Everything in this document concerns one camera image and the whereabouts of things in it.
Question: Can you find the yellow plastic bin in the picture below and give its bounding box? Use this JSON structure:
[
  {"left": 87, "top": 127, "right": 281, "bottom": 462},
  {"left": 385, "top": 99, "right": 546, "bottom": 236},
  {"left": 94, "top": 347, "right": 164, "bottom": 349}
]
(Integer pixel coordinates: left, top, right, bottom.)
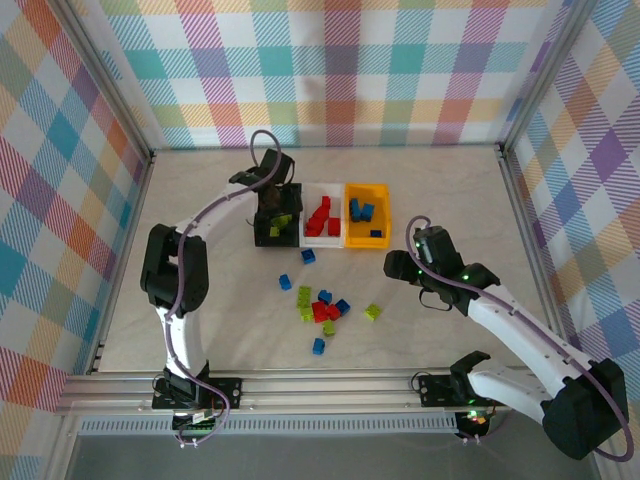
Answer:
[{"left": 343, "top": 182, "right": 392, "bottom": 250}]

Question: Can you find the black plastic bin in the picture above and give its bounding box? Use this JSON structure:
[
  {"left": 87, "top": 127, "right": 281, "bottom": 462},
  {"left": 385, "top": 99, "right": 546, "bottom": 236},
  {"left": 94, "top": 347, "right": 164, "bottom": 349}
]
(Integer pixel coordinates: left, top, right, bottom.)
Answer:
[{"left": 253, "top": 182, "right": 305, "bottom": 249}]

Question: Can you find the white plastic bin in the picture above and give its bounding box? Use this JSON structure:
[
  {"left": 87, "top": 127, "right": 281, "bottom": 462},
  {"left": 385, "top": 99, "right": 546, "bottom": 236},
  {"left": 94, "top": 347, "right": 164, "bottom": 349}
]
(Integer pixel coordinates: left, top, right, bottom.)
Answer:
[{"left": 298, "top": 182, "right": 349, "bottom": 250}]

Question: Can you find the colourful plaid cloth backdrop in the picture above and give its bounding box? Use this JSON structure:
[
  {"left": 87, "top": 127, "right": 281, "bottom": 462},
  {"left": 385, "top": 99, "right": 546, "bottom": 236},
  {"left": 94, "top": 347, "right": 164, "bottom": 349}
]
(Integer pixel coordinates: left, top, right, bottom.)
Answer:
[
  {"left": 0, "top": 0, "right": 151, "bottom": 480},
  {"left": 97, "top": 0, "right": 574, "bottom": 151},
  {"left": 504, "top": 0, "right": 640, "bottom": 480}
]

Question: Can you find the black controller with lights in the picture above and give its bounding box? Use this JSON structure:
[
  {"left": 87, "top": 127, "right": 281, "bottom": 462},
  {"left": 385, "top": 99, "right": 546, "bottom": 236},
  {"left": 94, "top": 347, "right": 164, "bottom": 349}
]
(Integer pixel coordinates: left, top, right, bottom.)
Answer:
[{"left": 457, "top": 407, "right": 494, "bottom": 440}]

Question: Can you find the green terminal block board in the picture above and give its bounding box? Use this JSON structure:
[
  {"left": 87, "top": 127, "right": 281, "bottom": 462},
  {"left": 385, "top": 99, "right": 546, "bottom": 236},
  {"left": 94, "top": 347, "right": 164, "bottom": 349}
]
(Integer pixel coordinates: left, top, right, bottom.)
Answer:
[{"left": 172, "top": 409, "right": 222, "bottom": 435}]

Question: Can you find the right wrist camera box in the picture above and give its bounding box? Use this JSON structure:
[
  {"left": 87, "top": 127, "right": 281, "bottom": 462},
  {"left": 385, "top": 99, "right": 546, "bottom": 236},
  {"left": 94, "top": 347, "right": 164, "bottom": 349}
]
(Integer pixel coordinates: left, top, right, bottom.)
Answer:
[{"left": 413, "top": 224, "right": 441, "bottom": 261}]

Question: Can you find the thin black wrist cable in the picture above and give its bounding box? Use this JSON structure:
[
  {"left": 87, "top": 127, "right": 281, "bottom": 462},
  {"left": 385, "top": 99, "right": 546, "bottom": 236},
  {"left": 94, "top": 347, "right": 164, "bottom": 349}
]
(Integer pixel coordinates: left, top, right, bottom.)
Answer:
[{"left": 418, "top": 287, "right": 452, "bottom": 312}]

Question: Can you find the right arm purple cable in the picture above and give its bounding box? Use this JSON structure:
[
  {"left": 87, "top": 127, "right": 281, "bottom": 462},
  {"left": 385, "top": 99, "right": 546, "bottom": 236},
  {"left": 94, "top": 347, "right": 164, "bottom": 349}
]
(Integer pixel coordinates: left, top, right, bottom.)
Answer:
[{"left": 404, "top": 214, "right": 632, "bottom": 461}]

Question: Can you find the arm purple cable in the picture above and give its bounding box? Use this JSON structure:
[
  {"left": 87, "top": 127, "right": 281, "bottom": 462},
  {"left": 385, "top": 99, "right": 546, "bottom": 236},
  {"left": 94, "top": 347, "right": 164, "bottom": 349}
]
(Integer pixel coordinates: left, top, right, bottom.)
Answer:
[
  {"left": 167, "top": 129, "right": 282, "bottom": 450},
  {"left": 404, "top": 214, "right": 632, "bottom": 461}
]

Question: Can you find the aluminium side rail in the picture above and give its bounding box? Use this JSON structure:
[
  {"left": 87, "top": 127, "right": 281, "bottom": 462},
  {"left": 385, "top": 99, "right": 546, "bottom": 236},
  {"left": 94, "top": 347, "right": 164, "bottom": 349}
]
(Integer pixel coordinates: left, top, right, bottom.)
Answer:
[
  {"left": 87, "top": 152, "right": 157, "bottom": 376},
  {"left": 497, "top": 144, "right": 571, "bottom": 351}
]

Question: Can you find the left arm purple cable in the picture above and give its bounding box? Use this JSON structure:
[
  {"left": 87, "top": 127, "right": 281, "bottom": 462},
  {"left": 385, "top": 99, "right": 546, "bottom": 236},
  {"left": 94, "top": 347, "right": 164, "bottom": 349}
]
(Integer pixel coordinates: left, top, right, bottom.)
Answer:
[{"left": 167, "top": 129, "right": 282, "bottom": 450}]

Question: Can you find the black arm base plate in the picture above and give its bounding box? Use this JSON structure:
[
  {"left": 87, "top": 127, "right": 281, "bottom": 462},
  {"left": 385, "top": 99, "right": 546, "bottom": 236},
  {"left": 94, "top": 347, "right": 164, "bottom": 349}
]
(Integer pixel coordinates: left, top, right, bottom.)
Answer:
[
  {"left": 417, "top": 372, "right": 511, "bottom": 407},
  {"left": 151, "top": 377, "right": 244, "bottom": 412}
]

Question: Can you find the wide aluminium mounting rail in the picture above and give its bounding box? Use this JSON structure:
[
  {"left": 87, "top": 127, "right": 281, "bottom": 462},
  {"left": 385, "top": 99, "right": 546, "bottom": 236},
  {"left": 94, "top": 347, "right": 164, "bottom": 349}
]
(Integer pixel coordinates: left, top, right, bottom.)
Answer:
[{"left": 53, "top": 372, "right": 551, "bottom": 417}]

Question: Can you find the grey slotted cable duct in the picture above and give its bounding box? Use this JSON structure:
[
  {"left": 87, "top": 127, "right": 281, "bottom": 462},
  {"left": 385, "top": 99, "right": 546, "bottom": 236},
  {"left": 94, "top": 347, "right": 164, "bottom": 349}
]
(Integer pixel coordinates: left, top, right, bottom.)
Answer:
[{"left": 77, "top": 418, "right": 461, "bottom": 437}]

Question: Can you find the aluminium frame post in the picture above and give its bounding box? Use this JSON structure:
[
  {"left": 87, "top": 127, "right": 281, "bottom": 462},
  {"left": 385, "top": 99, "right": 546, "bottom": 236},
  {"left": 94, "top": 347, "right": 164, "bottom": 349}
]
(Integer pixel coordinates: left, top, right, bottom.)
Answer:
[
  {"left": 497, "top": 0, "right": 601, "bottom": 156},
  {"left": 47, "top": 0, "right": 157, "bottom": 169}
]

